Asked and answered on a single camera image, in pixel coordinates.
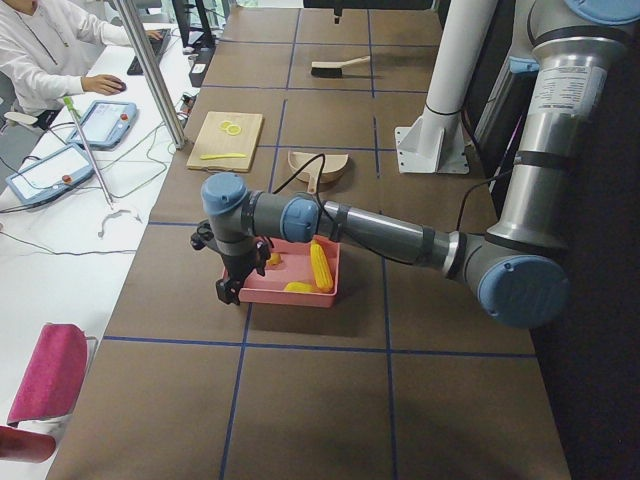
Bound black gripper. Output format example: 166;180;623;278
190;219;270;305

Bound brown toy ginger root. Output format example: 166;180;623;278
267;252;282;266

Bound beige hand brush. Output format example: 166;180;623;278
310;56;371;78

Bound yellow toy potato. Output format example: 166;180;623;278
284;281;317;293

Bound yellow toy corn cob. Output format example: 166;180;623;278
310;240;334;293

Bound beige plastic dustpan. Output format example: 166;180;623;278
287;151;349;194

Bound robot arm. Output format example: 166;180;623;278
190;1;639;328

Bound pink plastic bin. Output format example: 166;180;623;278
239;236;341;308

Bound yellow plastic knife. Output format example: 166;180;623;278
199;152;247;161

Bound bamboo cutting board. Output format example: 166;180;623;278
186;111;264;173

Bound black keyboard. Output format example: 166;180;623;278
126;28;173;77

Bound lower teach pendant tablet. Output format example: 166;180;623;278
6;144;94;206

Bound teach pendant tablet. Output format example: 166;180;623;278
6;144;94;206
80;100;138;150

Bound upper teach pendant tablet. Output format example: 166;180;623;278
80;100;138;150

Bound pink chair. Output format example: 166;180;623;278
1;323;98;463

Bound black computer mouse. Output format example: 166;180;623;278
114;81;127;93

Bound grabber reach stick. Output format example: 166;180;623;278
63;96;142;239

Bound person in white hoodie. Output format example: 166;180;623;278
1;1;131;117

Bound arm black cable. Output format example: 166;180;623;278
269;153;341;236

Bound white pillar mount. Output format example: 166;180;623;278
395;0;497;174

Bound aluminium frame post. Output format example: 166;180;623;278
115;0;186;150

